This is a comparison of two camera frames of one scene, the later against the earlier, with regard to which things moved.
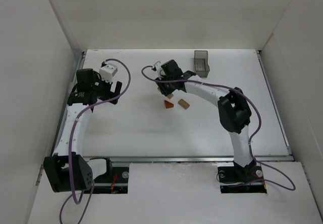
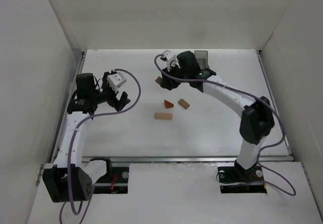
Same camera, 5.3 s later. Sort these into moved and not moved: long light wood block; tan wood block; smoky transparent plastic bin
Moved: long light wood block
Not moved: smoky transparent plastic bin; tan wood block
